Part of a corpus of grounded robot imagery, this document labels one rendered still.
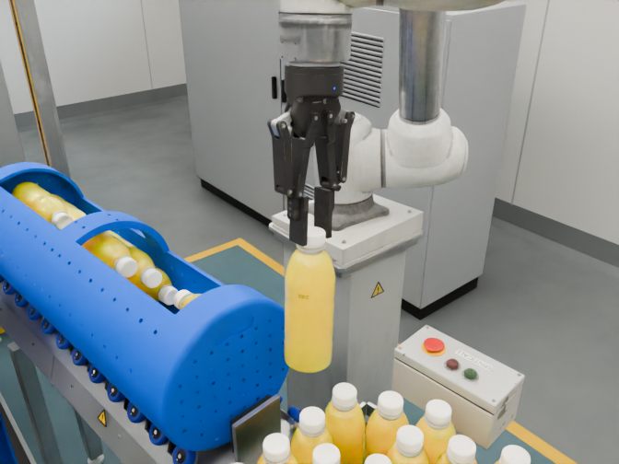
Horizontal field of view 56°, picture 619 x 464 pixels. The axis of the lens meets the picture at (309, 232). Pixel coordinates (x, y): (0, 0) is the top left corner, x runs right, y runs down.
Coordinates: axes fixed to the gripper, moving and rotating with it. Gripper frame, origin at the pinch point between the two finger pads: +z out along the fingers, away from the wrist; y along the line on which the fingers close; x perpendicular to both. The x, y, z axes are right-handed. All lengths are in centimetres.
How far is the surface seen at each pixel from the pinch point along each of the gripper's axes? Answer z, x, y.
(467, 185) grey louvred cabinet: 50, -91, -179
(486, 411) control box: 33.4, 17.8, -22.9
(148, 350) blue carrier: 24.1, -19.2, 16.5
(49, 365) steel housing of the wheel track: 51, -68, 19
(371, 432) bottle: 36.1, 7.1, -7.5
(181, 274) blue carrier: 29, -50, -7
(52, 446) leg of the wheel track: 114, -118, 9
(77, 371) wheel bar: 47, -55, 17
